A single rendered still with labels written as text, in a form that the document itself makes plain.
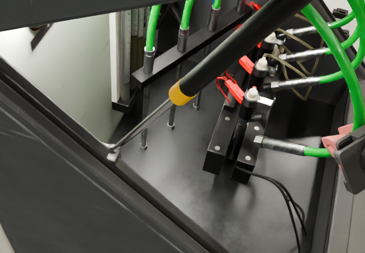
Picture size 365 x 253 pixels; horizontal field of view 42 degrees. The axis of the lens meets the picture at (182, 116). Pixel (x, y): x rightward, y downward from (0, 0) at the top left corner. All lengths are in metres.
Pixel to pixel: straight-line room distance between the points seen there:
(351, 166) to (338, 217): 0.37
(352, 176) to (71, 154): 0.35
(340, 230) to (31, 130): 0.66
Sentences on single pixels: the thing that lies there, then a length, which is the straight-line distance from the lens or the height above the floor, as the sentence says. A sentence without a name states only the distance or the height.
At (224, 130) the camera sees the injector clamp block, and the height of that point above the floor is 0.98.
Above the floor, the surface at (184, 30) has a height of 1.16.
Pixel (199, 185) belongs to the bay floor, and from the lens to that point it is 1.09.
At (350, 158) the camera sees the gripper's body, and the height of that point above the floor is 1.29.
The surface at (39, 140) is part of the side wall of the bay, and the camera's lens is 0.52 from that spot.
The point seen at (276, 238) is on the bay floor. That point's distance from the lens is 1.07.
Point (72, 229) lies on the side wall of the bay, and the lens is 0.71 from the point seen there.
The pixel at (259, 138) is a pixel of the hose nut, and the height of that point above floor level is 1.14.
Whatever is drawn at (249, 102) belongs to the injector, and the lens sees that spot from 0.87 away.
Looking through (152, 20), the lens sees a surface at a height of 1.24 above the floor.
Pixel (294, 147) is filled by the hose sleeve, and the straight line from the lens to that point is 0.76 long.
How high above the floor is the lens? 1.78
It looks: 53 degrees down
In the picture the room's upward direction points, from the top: 10 degrees clockwise
